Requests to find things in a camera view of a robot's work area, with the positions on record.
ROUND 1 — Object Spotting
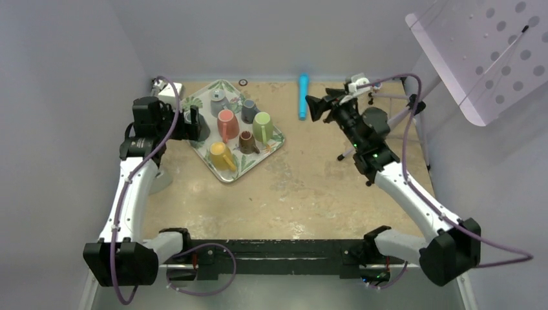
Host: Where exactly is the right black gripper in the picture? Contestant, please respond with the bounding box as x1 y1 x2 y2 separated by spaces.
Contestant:
306 88 365 151

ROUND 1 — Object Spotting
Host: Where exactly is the yellow mug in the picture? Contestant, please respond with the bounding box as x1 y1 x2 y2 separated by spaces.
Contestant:
209 142 237 172

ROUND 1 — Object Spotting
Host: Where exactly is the light green mug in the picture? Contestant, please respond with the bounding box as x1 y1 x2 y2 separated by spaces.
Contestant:
252 112 274 145

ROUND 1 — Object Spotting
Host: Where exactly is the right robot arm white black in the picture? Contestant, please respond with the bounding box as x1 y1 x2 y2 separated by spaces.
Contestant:
304 88 481 286

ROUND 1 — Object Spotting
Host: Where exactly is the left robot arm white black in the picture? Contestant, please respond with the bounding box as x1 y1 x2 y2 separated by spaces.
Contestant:
83 96 203 287

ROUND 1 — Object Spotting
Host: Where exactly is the dark grey mug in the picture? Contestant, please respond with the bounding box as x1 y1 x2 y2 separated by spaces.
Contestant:
184 112 211 142

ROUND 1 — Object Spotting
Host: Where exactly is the light grey mug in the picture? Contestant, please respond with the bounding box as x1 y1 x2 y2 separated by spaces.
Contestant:
209 89 229 118

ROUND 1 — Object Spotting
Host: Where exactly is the pink mug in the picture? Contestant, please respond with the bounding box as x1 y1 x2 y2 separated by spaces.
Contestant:
217 109 240 144

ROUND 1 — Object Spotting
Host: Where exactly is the blue grey textured mug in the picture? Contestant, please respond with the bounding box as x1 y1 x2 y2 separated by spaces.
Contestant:
241 99 260 124

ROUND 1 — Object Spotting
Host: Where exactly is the brown small mug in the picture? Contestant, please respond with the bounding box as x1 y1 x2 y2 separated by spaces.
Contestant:
238 130 260 155

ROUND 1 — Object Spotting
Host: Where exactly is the blue cylinder tube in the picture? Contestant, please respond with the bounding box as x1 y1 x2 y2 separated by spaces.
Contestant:
298 73 310 121

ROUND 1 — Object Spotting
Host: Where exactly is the white tripod stand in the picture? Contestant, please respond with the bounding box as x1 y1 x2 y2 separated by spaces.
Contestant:
337 76 442 163

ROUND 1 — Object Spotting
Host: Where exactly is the small red white figurine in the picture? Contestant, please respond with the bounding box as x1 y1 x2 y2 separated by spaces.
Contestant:
372 81 383 93

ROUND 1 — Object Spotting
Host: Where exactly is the leaf pattern serving tray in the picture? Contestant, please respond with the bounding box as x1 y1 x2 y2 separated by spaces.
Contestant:
182 79 286 183

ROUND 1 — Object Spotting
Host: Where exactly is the perforated translucent panel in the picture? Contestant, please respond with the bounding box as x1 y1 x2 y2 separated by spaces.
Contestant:
405 0 547 127

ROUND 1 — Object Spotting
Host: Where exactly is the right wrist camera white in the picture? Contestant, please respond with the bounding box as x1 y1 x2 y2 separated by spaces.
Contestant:
345 72 371 96

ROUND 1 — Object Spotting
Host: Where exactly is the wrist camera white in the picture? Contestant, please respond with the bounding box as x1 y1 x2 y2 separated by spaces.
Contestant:
345 72 371 96
151 80 185 107

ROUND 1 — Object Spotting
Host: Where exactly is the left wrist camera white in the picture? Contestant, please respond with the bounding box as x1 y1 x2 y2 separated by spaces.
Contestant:
151 80 185 107

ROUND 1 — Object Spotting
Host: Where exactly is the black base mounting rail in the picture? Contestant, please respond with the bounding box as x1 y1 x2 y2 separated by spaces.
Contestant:
162 238 405 282

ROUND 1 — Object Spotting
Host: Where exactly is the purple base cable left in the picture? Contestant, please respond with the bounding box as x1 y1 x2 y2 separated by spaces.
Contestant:
165 243 237 298

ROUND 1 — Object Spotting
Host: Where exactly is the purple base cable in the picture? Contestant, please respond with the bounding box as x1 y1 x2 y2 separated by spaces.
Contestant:
165 243 237 298
367 256 412 292

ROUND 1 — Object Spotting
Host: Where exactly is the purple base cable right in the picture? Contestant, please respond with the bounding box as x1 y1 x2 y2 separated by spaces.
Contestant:
367 256 412 292

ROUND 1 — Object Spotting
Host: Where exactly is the aluminium frame rail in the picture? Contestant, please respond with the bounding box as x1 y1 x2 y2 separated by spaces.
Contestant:
77 77 478 310

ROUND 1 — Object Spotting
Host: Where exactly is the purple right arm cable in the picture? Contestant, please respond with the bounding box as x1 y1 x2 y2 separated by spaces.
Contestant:
357 73 534 269

